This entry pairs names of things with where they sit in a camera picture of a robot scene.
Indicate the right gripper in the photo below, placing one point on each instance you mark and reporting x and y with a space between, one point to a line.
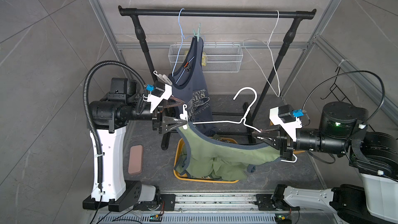
281 143

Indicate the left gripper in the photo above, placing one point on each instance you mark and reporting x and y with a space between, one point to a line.
161 126

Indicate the white clothespin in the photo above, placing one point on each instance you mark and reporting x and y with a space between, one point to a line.
184 117
163 78

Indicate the green tank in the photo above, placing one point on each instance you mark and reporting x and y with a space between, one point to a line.
206 157

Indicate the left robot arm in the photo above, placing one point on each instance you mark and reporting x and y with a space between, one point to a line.
107 119

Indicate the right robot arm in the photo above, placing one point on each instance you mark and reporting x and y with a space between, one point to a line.
343 131

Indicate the navy blue tank top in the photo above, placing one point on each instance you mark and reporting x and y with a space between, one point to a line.
189 85

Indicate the small yellow bin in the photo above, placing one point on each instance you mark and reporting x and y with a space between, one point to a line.
299 152

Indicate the white clothespin on rack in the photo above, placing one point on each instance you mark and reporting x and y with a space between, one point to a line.
163 78

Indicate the large yellow tray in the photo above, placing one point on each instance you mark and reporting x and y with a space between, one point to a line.
186 177

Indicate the pink rectangular block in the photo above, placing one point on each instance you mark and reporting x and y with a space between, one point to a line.
136 159

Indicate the green clothespin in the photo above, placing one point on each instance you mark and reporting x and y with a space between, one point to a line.
196 33

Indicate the black clothes rack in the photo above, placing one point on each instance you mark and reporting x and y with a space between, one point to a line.
296 16

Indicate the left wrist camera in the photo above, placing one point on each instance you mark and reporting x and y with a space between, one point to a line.
158 95

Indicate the light blue wire hanger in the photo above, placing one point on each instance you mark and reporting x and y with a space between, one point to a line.
182 38

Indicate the white wire mesh basket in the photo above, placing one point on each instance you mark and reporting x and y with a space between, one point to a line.
216 58

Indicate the black wall hook rack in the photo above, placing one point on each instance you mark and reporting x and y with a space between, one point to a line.
343 89

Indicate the metal base rail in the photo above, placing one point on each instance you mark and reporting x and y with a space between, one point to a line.
214 208

